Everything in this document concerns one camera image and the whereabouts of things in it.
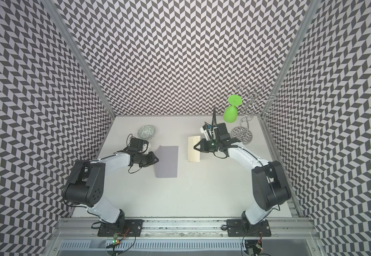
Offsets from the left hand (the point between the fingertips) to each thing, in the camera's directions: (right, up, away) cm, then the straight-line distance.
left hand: (157, 161), depth 94 cm
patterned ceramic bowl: (-11, +17, +14) cm, 24 cm away
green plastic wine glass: (+42, +28, -7) cm, 51 cm away
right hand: (+23, +8, -9) cm, 26 cm away
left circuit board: (-11, -28, -28) cm, 41 cm away
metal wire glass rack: (+52, +35, -13) cm, 64 cm away
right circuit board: (+50, -31, -26) cm, 65 cm away
